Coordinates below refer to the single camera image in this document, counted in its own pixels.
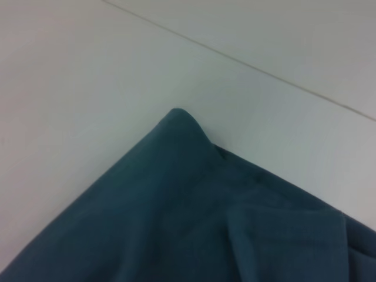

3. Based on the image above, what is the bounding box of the teal blue FREE! t-shirt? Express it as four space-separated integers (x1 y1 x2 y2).
0 108 376 282

